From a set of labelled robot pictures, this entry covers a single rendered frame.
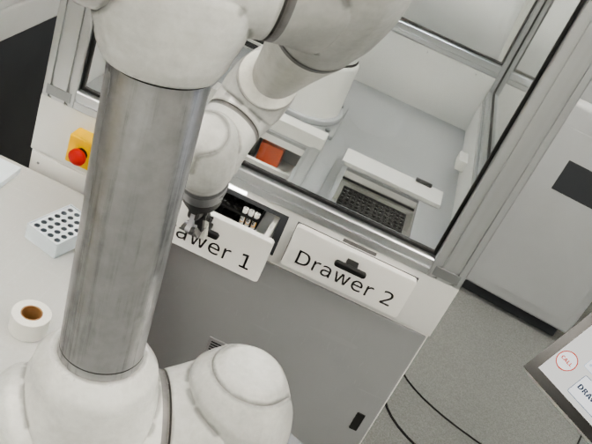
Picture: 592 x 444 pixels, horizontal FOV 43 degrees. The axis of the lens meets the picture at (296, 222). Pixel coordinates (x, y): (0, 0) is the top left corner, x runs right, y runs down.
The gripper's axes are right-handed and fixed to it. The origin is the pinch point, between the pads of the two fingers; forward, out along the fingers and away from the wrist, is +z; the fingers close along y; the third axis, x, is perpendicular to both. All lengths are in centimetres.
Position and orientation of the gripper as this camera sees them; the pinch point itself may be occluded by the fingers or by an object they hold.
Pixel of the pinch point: (200, 228)
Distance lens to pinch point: 154.2
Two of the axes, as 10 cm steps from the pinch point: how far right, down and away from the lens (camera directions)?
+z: -1.4, 3.7, 9.2
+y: 4.0, -8.3, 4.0
